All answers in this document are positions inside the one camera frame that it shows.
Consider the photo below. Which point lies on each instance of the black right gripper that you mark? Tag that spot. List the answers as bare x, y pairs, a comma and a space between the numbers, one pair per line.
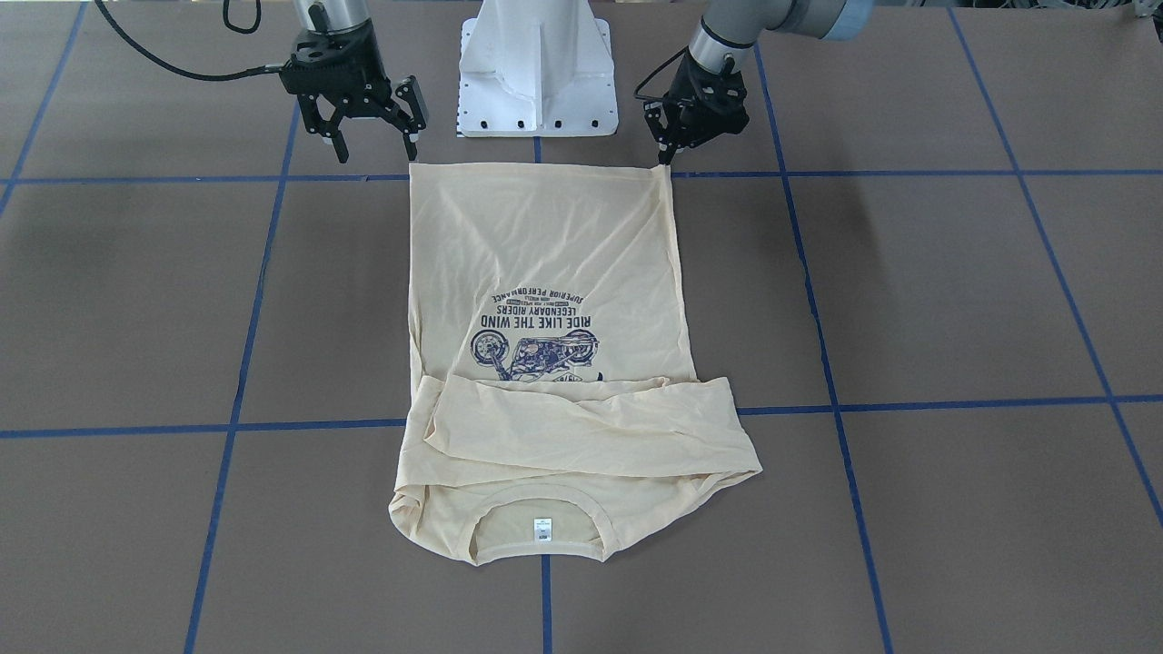
402, 101

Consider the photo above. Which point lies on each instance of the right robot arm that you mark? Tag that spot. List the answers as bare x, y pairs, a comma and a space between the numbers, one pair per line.
332, 16

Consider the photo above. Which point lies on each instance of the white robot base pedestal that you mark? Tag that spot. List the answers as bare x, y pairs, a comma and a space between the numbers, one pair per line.
536, 69

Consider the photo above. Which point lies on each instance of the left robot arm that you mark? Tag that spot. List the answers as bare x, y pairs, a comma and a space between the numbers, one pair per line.
734, 27

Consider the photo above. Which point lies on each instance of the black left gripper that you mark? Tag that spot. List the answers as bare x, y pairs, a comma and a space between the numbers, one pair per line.
714, 121

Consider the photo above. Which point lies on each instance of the cream long-sleeve graphic shirt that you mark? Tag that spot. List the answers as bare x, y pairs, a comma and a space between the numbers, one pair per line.
555, 406

